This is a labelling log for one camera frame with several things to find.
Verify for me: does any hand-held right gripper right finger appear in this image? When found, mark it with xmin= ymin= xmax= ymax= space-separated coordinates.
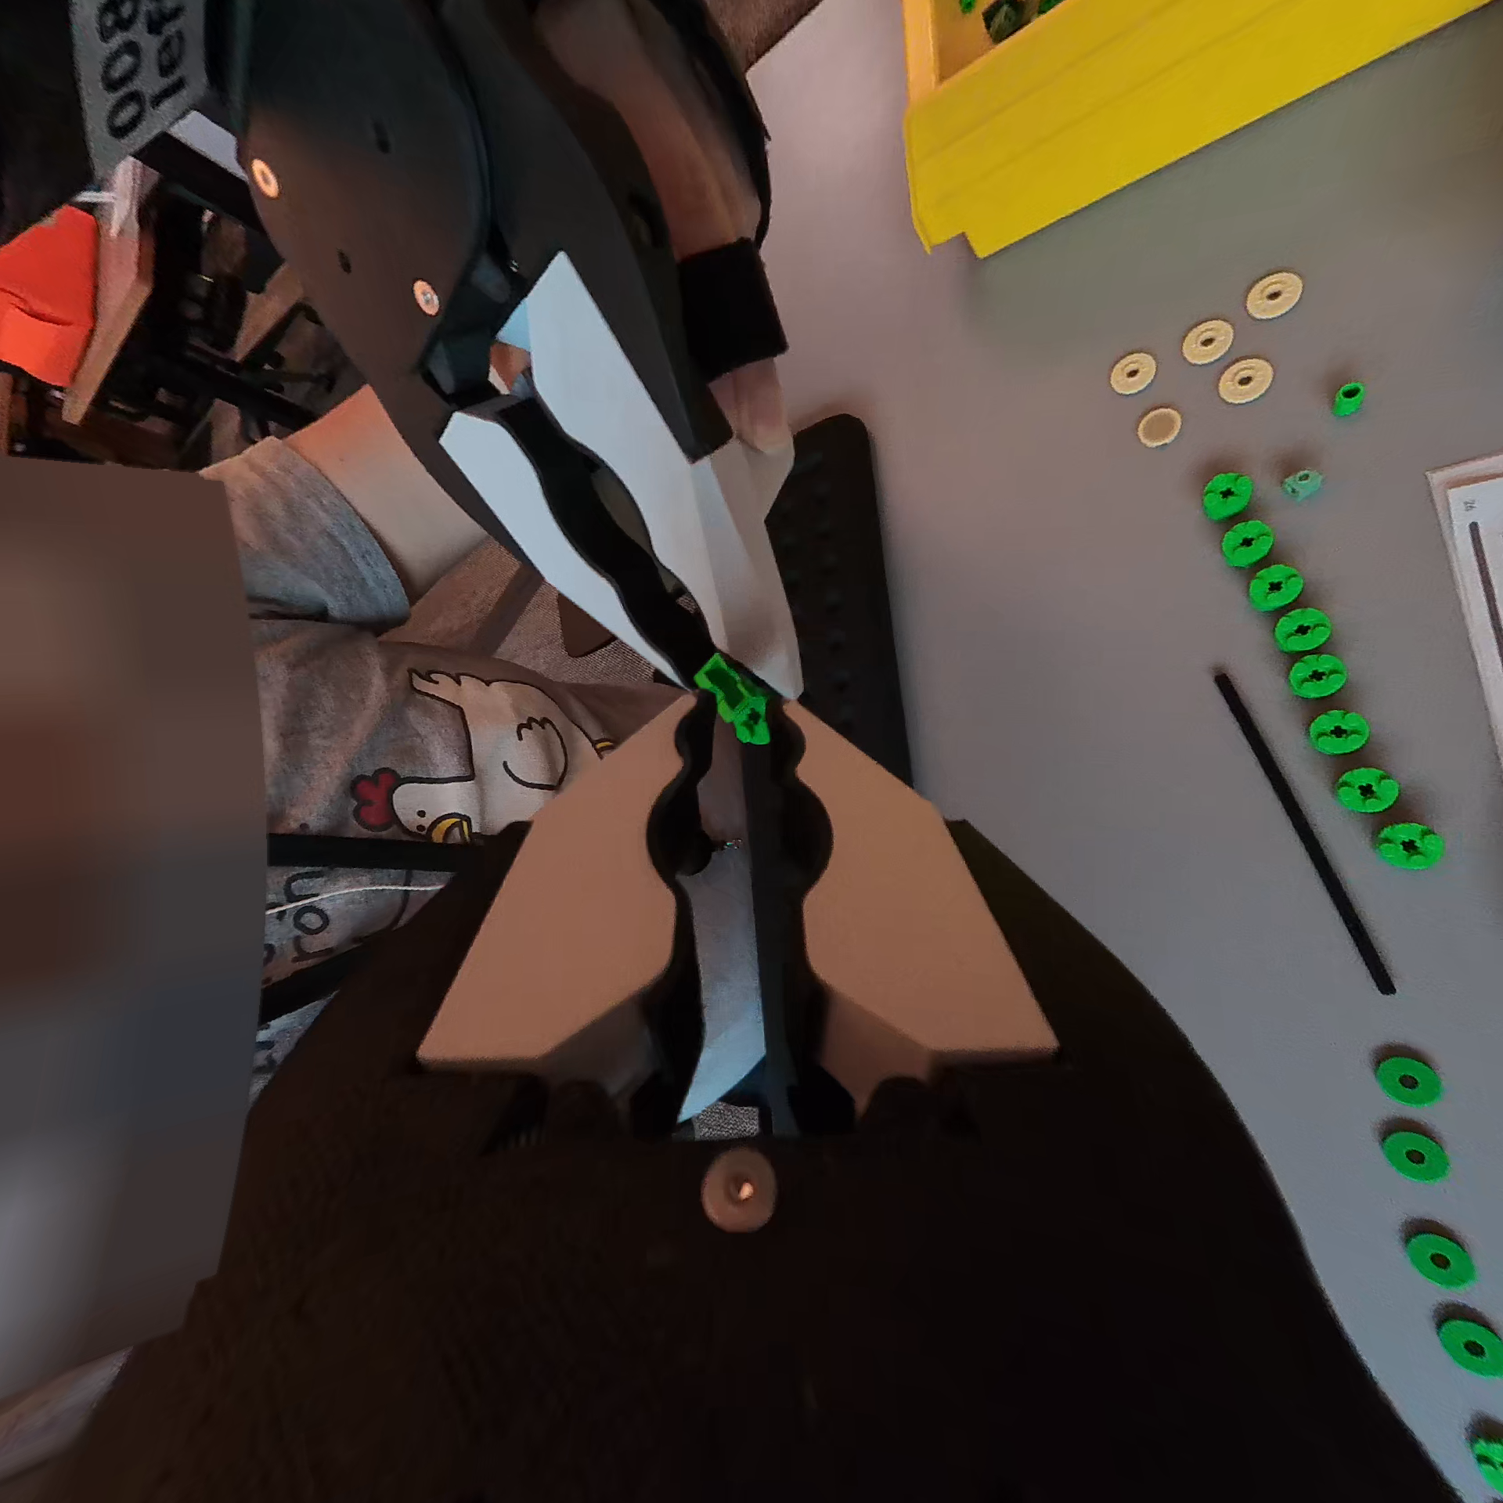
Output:
xmin=775 ymin=699 xmax=1061 ymax=1114

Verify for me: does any row of green gears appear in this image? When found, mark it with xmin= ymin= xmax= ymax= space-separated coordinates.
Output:
xmin=1201 ymin=468 xmax=1446 ymax=872

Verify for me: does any wooden board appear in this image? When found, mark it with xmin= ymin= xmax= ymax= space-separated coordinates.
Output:
xmin=61 ymin=228 xmax=163 ymax=425

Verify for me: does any black toy axle rod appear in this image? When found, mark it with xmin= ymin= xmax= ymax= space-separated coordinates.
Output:
xmin=1213 ymin=669 xmax=1399 ymax=996

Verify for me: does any small green toy brick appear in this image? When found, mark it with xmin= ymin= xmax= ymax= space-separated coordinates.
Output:
xmin=693 ymin=652 xmax=775 ymax=745

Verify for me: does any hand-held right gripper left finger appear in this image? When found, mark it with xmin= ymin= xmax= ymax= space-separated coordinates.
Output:
xmin=417 ymin=692 xmax=716 ymax=1105

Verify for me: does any black lanyard strap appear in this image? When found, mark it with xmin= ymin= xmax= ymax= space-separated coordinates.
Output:
xmin=261 ymin=831 xmax=489 ymax=1023

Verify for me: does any building instruction booklet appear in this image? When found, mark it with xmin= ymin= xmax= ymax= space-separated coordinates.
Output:
xmin=1424 ymin=450 xmax=1503 ymax=776

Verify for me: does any yellow plastic bin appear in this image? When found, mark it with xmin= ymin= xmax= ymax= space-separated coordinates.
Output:
xmin=902 ymin=0 xmax=1492 ymax=259

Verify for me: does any black perforated chair armrest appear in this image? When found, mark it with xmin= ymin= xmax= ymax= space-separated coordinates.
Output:
xmin=764 ymin=413 xmax=914 ymax=788

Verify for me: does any pile of green bricks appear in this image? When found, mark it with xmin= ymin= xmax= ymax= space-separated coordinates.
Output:
xmin=957 ymin=0 xmax=1065 ymax=44

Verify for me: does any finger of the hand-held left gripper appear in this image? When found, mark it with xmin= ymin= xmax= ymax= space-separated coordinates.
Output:
xmin=519 ymin=248 xmax=805 ymax=699
xmin=438 ymin=397 xmax=721 ymax=692

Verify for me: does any orange red object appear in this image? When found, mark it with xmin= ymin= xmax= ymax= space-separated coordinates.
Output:
xmin=0 ymin=205 xmax=100 ymax=388

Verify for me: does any grey chicken print t-shirt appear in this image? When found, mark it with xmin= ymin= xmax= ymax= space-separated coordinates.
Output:
xmin=200 ymin=439 xmax=694 ymax=1093

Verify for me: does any white desk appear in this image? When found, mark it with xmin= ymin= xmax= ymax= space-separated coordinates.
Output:
xmin=744 ymin=0 xmax=1503 ymax=1503

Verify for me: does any person's left hand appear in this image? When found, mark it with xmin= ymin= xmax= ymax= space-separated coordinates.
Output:
xmin=551 ymin=0 xmax=796 ymax=457

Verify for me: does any row of green round plates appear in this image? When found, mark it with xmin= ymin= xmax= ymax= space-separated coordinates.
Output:
xmin=1374 ymin=1051 xmax=1503 ymax=1492

